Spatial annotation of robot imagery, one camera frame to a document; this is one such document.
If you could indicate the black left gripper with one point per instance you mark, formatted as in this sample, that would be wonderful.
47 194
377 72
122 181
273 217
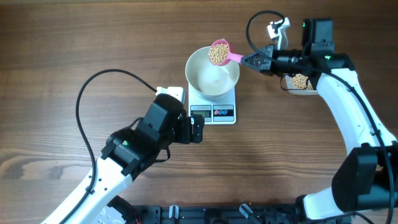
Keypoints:
185 135

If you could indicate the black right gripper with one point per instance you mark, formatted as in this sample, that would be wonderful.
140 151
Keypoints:
267 63

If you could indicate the pink plastic measuring scoop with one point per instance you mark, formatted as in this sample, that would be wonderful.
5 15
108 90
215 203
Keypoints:
220 53

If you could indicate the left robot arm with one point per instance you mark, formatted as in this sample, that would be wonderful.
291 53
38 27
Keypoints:
127 153

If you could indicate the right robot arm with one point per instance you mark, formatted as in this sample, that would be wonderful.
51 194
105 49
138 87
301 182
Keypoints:
367 179

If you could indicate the white digital kitchen scale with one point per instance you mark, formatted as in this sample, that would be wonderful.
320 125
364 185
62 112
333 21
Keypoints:
215 111

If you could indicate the white bowl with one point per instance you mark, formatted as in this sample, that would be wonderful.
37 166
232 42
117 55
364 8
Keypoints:
208 80

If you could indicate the soybeans pile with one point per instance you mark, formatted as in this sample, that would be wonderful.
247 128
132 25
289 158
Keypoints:
301 82

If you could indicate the clear plastic container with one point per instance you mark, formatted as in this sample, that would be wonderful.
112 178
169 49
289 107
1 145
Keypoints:
294 91

